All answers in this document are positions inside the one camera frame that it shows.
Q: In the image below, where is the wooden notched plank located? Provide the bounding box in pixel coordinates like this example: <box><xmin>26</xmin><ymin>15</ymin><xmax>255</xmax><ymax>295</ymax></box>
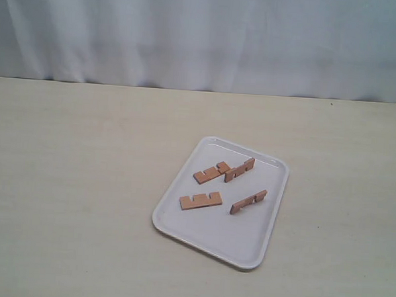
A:
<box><xmin>193</xmin><ymin>161</ymin><xmax>230</xmax><ymax>184</ymax></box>
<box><xmin>224</xmin><ymin>158</ymin><xmax>255</xmax><ymax>183</ymax></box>
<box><xmin>179</xmin><ymin>192</ymin><xmax>222</xmax><ymax>210</ymax></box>
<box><xmin>229</xmin><ymin>189</ymin><xmax>267</xmax><ymax>214</ymax></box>

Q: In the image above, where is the white plastic tray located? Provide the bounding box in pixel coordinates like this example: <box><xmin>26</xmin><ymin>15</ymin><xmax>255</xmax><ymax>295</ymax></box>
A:
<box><xmin>152</xmin><ymin>136</ymin><xmax>289</xmax><ymax>270</ymax></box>

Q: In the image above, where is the white backdrop curtain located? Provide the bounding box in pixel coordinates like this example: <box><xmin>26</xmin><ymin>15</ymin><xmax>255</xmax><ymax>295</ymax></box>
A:
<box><xmin>0</xmin><ymin>0</ymin><xmax>396</xmax><ymax>103</ymax></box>

